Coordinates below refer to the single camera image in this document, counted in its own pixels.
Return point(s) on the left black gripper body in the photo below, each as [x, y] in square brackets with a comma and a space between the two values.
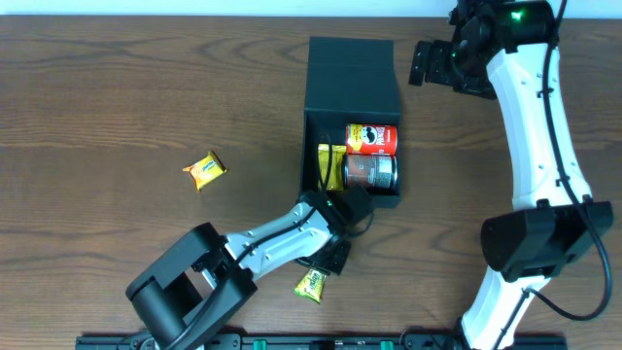
[337, 257]

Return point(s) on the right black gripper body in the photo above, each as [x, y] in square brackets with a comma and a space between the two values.
[434, 63]

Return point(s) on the green yellow snack packet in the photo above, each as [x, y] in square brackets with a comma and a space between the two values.
[311, 286]

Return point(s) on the silver-sided Pringles can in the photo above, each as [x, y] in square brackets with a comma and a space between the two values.
[370, 171]

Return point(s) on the red Pringles can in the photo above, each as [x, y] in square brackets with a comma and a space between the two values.
[371, 139]

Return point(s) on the dark green box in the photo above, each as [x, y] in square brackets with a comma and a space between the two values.
[348, 81]

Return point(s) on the orange snack packet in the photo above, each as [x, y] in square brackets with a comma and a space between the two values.
[206, 170]

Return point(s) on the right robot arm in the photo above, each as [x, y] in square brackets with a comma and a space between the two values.
[508, 51]

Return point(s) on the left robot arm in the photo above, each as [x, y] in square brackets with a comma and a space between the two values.
[190, 292]

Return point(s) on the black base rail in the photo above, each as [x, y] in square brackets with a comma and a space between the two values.
[235, 341]

